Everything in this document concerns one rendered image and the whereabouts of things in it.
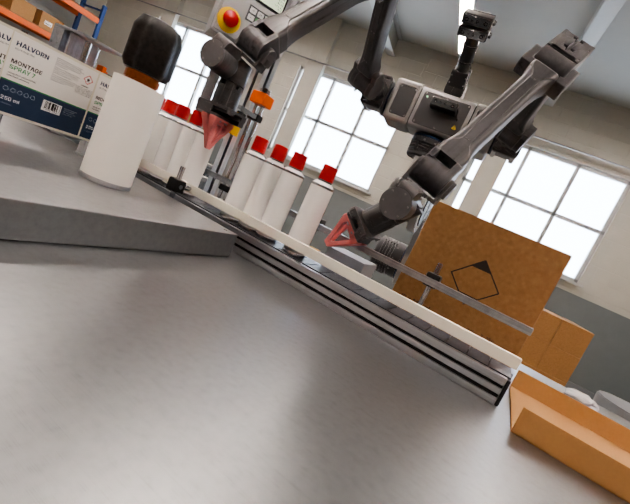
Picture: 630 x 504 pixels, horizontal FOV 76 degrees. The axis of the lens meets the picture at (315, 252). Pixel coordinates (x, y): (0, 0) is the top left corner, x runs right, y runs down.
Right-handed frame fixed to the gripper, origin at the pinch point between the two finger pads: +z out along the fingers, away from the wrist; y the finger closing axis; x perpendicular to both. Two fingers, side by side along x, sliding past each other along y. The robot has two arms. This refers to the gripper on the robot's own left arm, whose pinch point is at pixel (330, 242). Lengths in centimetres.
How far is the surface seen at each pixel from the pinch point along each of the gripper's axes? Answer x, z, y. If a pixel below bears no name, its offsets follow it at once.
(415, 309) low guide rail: 19.1, -12.0, 4.4
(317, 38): -438, 77, -503
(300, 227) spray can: -5.1, 4.1, 2.6
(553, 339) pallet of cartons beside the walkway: 89, -38, -343
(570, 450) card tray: 43, -26, 14
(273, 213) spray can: -10.9, 9.2, 2.2
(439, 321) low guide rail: 22.5, -15.1, 4.4
